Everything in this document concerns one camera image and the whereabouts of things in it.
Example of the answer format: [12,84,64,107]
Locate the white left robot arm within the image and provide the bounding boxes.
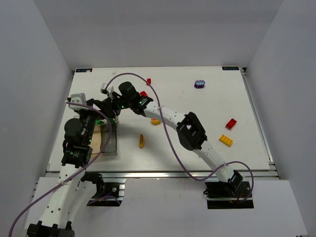
[27,93,104,237]

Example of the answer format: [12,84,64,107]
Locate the right blue table label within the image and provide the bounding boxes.
[222,66,239,71]

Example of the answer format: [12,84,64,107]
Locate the yellow round decorated lego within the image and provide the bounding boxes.
[151,118,161,125]

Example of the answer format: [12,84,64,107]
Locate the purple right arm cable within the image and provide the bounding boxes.
[108,72,255,203]

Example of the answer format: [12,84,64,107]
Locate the small red lego piece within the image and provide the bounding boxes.
[146,78,152,85]

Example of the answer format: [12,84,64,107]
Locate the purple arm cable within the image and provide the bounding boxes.
[8,100,121,237]
[108,72,255,203]

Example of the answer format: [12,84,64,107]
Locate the yellow arch lego piece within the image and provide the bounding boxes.
[138,134,145,149]

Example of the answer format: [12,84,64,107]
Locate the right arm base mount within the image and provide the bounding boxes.
[203,181,254,210]

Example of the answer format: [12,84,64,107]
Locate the clear smoky long container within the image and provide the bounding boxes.
[74,115,121,128]

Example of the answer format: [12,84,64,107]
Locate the red sloped lego brick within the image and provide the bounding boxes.
[139,91,148,97]

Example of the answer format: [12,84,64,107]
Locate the left blue table label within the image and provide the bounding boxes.
[75,68,93,73]

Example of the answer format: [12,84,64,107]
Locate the yellow two-by-three lego brick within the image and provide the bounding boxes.
[219,134,233,147]

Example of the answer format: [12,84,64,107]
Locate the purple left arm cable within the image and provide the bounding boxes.
[8,100,121,237]

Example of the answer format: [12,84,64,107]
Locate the aluminium table front rail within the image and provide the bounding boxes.
[45,170,279,180]

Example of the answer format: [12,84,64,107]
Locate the amber clear container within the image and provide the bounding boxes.
[90,124,102,159]

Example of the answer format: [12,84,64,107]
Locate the purple round lego piece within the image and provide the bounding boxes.
[194,80,205,89]

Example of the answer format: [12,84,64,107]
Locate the blue table label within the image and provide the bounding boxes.
[75,68,93,73]
[222,66,239,71]

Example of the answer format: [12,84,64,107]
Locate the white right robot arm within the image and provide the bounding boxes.
[101,81,242,197]

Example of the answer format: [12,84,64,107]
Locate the dark grey clear container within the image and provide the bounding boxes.
[100,123,118,156]

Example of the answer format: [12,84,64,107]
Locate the green two-by-two lego brick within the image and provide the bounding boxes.
[96,120,104,125]

